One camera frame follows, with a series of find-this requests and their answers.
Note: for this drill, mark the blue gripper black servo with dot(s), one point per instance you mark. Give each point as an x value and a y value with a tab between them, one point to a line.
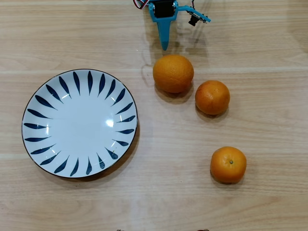
160	14

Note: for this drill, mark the large orange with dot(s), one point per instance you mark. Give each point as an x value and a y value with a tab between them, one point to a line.
173	73

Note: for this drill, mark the medium orange with dark marks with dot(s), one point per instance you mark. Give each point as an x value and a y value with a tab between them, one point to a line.
212	97

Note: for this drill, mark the small orange with green stem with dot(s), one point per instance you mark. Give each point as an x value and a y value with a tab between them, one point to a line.
228	166

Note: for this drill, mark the white plate blue leaf pattern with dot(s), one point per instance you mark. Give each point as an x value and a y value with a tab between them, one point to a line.
79	134

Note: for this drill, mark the wrist camera in blue mount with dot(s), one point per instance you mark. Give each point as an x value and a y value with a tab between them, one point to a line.
197	15

